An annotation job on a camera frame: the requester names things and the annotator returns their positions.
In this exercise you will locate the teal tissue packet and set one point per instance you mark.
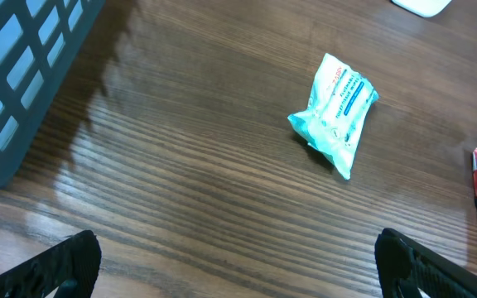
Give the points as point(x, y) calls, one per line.
point(333, 120)

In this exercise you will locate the grey plastic shopping basket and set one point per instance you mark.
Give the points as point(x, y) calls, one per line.
point(39, 40)

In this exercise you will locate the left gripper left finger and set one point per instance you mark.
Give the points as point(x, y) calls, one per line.
point(69, 269)

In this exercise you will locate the white barcode scanner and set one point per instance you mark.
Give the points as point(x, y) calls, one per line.
point(423, 8)

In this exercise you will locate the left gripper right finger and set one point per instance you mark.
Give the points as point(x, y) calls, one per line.
point(408, 269)

